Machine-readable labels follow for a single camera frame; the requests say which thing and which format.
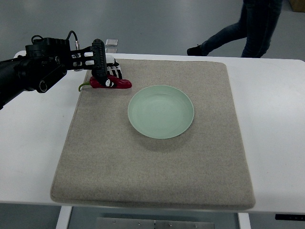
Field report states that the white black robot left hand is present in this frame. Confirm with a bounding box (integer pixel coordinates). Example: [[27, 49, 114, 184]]
[[71, 50, 123, 86]]

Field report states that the red pepper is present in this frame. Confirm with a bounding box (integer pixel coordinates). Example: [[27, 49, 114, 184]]
[[78, 74, 132, 92]]

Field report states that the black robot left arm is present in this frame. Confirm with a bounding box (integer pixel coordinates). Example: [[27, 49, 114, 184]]
[[0, 35, 108, 107]]

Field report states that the light green plate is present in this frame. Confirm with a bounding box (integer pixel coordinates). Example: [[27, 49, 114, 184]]
[[127, 85, 194, 139]]

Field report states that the beige felt mat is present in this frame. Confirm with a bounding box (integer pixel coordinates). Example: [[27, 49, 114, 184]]
[[50, 59, 255, 210]]

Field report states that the white table leg left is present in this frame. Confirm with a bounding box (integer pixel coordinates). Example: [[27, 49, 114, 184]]
[[56, 206, 72, 229]]

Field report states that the white table leg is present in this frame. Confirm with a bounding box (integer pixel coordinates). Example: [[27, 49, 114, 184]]
[[56, 206, 72, 229], [237, 213, 251, 229]]

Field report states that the walking person in jeans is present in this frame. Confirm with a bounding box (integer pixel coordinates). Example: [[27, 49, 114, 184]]
[[187, 0, 283, 58]]

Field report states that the cardboard box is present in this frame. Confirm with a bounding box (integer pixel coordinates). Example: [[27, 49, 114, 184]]
[[289, 0, 305, 12]]

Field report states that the white table leg right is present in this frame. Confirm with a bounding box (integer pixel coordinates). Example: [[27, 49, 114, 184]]
[[237, 213, 251, 229]]

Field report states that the black table control panel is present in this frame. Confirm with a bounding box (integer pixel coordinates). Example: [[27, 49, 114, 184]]
[[275, 214, 305, 221]]

